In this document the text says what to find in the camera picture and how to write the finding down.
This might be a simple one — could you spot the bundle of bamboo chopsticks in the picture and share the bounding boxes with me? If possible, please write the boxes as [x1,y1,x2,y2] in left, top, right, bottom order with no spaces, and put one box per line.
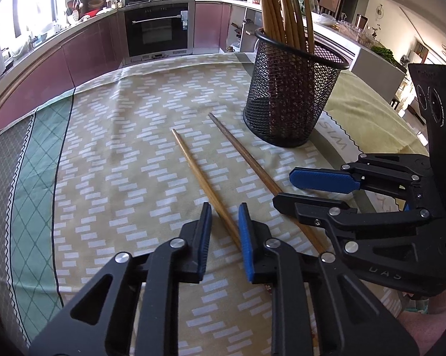
[252,0,318,53]

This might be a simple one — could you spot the patterned beige green tablecloth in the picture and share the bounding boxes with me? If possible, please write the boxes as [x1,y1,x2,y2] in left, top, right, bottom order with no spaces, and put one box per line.
[0,52,431,356]

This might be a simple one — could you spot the olive green tablecloth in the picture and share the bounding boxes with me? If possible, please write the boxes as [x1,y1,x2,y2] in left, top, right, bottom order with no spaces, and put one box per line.
[324,70,429,156]

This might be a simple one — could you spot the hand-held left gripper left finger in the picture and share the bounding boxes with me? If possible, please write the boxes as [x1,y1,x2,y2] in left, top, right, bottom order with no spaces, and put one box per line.
[28,203,213,356]

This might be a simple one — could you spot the group of drinking glasses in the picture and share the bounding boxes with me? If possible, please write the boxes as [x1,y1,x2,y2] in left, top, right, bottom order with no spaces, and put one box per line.
[336,20,373,47]

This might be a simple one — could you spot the green leafy plant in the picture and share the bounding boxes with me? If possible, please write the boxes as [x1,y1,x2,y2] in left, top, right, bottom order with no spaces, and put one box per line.
[371,44,396,65]

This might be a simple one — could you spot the white counter cabinet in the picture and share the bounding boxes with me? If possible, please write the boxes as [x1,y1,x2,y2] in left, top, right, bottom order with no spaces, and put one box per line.
[351,46,409,101]

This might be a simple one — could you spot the red-handled bamboo chopstick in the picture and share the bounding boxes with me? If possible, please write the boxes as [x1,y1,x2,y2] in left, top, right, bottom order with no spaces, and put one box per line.
[208,112,329,256]
[171,128,244,251]

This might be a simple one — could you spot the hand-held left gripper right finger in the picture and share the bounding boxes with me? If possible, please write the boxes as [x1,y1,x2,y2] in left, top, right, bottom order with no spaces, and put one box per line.
[238,203,420,356]

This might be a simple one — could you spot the black mesh utensil holder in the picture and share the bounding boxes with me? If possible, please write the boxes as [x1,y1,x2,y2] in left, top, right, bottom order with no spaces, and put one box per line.
[243,28,350,148]

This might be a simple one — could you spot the pink kitchen cabinets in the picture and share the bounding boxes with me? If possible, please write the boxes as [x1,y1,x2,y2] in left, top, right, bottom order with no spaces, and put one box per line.
[0,0,253,130]

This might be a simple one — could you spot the black built-in oven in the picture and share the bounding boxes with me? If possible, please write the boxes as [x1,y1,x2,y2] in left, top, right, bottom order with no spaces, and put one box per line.
[124,7,190,63]

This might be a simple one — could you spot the person's right forearm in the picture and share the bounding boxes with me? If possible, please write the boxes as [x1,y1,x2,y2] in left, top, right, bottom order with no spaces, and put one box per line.
[397,278,446,346]

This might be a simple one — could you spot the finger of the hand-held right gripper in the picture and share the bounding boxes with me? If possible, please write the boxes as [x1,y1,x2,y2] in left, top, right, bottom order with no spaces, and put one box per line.
[273,193,431,255]
[290,153,431,201]

